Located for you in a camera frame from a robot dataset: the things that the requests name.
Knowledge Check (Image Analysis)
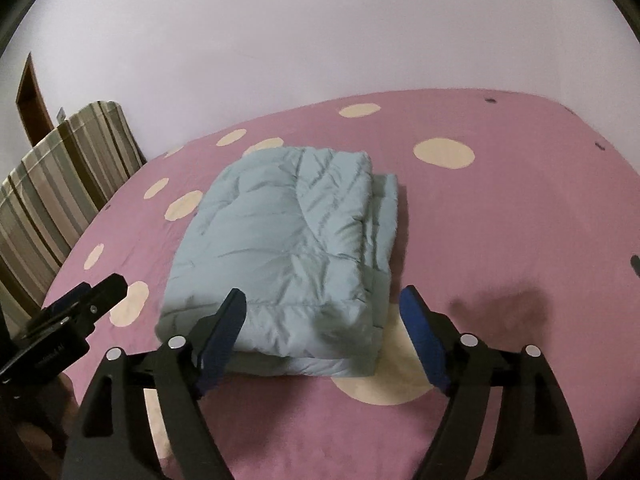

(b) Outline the striped headboard cushion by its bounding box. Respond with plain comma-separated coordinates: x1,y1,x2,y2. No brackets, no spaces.
1,101,145,335

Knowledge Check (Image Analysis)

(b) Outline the brown wooden door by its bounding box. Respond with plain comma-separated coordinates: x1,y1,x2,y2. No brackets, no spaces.
15,53,54,146

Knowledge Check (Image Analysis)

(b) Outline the light blue puffer jacket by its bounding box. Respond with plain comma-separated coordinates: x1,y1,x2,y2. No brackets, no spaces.
155,147,398,377

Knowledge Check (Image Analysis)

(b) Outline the pink dotted bed sheet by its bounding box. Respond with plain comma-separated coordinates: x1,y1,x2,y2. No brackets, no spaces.
47,90,639,479

